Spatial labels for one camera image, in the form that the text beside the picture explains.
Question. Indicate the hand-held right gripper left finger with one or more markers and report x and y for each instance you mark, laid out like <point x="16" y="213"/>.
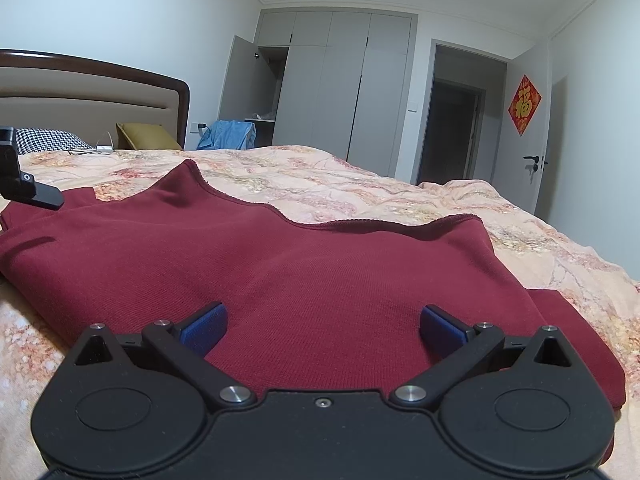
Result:
<point x="205" y="332"/>

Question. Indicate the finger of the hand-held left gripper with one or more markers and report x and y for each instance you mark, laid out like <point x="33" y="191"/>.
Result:
<point x="30" y="190"/>

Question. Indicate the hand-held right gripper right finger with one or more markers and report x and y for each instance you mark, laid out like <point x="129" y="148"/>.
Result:
<point x="440" y="332"/>

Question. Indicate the dark red sweater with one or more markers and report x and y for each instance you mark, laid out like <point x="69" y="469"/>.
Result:
<point x="300" y="280"/>

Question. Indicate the black white houndstooth pillow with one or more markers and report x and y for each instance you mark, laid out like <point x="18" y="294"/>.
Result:
<point x="50" y="140"/>

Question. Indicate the brown padded headboard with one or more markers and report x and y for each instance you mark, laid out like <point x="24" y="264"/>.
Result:
<point x="100" y="115"/>

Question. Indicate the olive green pillow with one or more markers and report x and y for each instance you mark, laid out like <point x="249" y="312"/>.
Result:
<point x="150" y="137"/>

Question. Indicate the floral beige blanket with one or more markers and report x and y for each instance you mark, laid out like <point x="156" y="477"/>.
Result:
<point x="400" y="190"/>

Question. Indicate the white room door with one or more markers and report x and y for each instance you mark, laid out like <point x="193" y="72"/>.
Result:
<point x="517" y="190"/>

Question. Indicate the blue garment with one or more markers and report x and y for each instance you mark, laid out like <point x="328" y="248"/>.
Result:
<point x="230" y="135"/>

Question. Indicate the grey wardrobe door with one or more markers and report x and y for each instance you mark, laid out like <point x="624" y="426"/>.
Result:
<point x="237" y="85"/>

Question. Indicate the red diamond door decoration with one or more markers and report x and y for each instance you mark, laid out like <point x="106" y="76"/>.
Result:
<point x="524" y="105"/>

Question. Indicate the grey built-in wardrobe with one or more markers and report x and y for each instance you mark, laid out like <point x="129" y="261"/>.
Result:
<point x="345" y="100"/>

